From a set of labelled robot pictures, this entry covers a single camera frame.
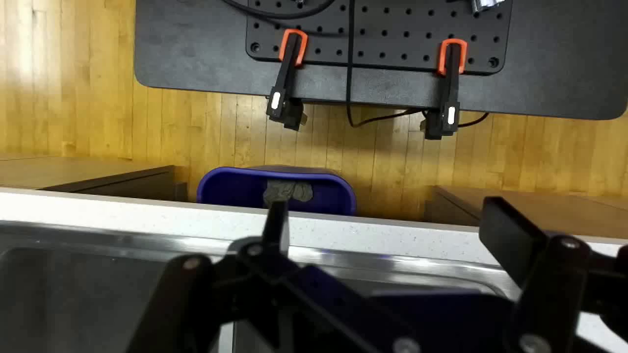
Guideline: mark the black pegboard panel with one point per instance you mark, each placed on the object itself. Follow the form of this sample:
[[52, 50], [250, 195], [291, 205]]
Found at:
[[197, 52]]

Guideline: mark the stainless steel double sink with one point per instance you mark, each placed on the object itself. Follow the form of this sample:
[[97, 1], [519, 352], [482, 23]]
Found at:
[[79, 287]]

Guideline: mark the silver metal connector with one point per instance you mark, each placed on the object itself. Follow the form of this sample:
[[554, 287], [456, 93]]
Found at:
[[488, 5]]

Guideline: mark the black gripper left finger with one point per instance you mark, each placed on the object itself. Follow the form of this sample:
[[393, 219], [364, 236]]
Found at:
[[307, 301]]

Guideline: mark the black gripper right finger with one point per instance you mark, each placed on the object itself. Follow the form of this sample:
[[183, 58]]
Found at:
[[556, 287]]

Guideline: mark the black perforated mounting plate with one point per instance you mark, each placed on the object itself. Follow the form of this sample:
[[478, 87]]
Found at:
[[393, 40]]

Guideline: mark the orange and black clamp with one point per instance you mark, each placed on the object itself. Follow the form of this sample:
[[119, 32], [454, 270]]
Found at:
[[286, 79], [448, 91]]

